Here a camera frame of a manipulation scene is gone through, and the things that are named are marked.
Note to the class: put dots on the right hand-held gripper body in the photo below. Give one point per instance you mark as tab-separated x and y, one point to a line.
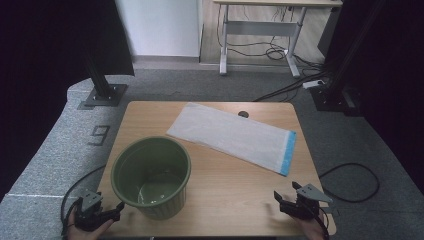
305	208

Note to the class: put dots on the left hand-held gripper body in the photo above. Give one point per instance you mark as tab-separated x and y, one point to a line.
87	216

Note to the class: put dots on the green plastic bin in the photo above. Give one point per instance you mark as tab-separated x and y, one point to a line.
146	160

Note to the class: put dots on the white plastic bag blue strip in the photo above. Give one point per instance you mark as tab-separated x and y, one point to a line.
226	135

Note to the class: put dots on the person's left hand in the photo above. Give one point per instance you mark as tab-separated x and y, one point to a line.
86	235

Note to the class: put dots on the person's right hand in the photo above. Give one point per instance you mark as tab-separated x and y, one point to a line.
313	230

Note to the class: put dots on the round table grommet hole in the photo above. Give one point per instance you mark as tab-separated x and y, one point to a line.
243	114

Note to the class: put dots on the black metal stand square base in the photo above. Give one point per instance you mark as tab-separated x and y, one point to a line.
330	100
106	96

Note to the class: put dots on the white power strip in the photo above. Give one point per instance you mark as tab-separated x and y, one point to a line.
313	84

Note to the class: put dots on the dark curtain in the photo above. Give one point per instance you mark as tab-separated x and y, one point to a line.
40	66
393	83

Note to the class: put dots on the white-legged wooden desk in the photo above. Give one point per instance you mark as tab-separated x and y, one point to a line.
260	28

